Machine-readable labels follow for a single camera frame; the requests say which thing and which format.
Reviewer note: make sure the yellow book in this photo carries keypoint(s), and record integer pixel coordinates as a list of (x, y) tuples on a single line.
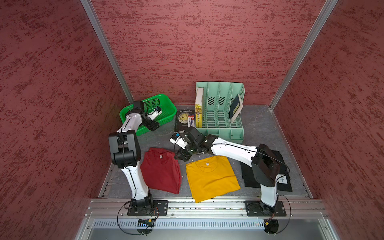
[(199, 107)]

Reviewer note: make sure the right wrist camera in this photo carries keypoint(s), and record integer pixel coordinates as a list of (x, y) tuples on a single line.
[(179, 140)]

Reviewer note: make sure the green plastic basket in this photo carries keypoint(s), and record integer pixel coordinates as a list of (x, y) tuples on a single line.
[(169, 110)]

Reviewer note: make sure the dark green notebook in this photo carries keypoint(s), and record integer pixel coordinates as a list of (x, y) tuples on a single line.
[(235, 108)]

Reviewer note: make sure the black moon book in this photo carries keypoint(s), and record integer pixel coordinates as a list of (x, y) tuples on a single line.
[(182, 120)]

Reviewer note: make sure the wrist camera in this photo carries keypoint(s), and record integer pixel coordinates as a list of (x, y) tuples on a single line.
[(155, 113), (179, 140)]

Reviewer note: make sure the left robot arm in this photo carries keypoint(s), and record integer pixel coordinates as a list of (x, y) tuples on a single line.
[(126, 153)]

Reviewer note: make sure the red t-shirt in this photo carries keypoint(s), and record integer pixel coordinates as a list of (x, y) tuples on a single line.
[(161, 171)]

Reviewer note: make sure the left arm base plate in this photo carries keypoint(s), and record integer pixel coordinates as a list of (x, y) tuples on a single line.
[(159, 209)]

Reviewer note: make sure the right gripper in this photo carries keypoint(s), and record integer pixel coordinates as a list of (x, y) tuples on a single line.
[(184, 155)]

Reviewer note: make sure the left corner metal profile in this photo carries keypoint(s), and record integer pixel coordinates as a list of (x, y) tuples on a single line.
[(96, 24)]

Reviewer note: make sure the right corner metal profile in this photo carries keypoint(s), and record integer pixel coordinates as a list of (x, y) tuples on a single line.
[(319, 23)]

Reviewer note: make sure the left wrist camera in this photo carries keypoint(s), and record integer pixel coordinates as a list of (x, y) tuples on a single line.
[(155, 113)]

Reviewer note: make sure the black t-shirt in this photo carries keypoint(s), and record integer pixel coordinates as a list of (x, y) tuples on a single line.
[(284, 181)]

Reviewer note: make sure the aluminium rail frame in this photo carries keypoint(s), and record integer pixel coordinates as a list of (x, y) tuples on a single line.
[(216, 214)]

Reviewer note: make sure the yellow t-shirt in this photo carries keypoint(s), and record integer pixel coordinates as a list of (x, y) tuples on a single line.
[(211, 177)]

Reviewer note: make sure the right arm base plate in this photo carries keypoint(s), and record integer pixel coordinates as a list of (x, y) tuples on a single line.
[(258, 209)]

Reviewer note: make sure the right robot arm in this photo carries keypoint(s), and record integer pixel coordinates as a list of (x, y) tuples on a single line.
[(263, 162)]

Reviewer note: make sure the corner metal profile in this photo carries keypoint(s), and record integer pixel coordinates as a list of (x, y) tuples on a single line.
[(319, 23), (96, 24)]

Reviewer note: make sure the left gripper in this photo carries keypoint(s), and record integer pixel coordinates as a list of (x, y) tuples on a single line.
[(152, 125)]

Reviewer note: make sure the pencil box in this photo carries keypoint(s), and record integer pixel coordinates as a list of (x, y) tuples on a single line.
[(191, 121)]

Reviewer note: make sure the mint green file organizer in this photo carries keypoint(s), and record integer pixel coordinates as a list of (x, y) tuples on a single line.
[(217, 100)]

